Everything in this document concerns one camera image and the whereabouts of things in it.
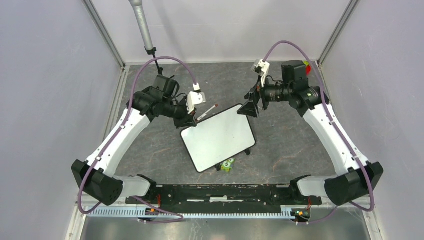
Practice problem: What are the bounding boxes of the green owl number block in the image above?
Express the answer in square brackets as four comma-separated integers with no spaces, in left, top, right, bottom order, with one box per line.
[215,157,236,173]

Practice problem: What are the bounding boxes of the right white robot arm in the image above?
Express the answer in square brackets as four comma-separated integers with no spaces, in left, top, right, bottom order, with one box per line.
[237,59,384,206]

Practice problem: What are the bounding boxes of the white whiteboard black frame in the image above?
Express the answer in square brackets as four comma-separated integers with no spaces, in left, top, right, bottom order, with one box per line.
[179,103,257,173]

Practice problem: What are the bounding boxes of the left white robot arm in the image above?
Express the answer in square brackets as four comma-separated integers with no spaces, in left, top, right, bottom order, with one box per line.
[71,75,206,206]

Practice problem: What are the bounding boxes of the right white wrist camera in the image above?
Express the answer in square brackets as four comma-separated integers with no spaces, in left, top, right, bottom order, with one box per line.
[251,59,270,87]

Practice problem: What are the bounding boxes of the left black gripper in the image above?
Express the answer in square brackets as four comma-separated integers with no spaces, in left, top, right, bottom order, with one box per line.
[162,96,198,130]

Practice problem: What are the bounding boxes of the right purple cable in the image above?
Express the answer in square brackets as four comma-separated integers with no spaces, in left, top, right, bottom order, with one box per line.
[261,40,377,226]

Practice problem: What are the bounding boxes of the slotted cable duct rail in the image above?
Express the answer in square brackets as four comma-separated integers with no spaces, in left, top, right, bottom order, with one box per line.
[88,205,295,220]

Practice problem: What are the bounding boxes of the red and white toy blocks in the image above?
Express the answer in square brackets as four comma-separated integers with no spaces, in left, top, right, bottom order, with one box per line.
[303,60,312,76]

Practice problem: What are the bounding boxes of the white marker brown cap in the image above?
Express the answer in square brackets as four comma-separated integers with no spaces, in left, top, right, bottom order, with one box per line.
[196,104,219,122]

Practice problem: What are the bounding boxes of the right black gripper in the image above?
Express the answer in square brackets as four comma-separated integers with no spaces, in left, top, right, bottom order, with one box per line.
[237,74,293,118]

